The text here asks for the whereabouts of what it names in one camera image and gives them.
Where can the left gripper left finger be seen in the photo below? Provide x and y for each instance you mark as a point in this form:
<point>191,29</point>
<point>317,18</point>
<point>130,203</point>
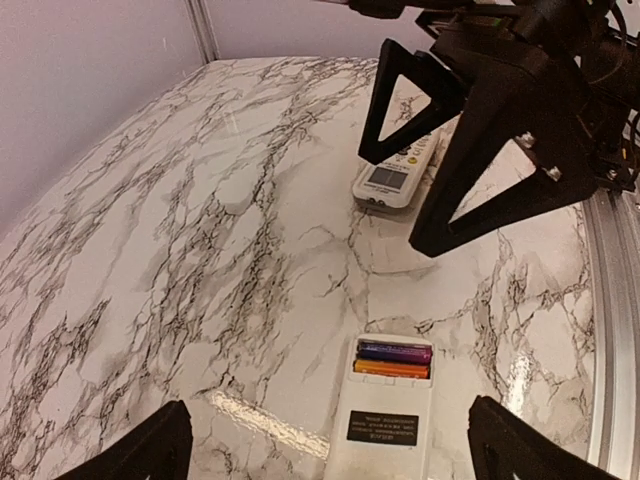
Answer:
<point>158,448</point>

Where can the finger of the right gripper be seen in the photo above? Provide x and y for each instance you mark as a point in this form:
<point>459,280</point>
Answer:
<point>413,95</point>

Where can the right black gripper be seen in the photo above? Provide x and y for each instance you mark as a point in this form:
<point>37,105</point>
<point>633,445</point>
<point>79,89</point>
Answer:
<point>555,76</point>

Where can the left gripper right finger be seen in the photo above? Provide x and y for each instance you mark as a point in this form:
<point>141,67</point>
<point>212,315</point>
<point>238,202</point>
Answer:
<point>503,446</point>

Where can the white remote control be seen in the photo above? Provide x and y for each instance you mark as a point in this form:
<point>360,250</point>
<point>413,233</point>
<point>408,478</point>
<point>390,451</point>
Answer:
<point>382,426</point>

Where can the white battery cover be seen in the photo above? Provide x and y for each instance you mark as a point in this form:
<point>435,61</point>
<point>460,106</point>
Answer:
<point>394,255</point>

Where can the small white AC remote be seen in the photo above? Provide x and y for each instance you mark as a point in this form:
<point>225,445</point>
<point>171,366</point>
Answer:
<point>391,185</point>

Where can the orange battery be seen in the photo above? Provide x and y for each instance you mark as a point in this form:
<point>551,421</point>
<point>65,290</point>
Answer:
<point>390,369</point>

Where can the purple battery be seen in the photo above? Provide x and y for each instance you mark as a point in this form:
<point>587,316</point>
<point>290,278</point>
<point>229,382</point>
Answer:
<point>394,352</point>

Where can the front aluminium rail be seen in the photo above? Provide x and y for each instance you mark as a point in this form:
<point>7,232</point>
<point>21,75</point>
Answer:
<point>612,227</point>

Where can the right aluminium frame post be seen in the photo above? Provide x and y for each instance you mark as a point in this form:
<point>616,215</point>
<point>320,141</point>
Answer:
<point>203,30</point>

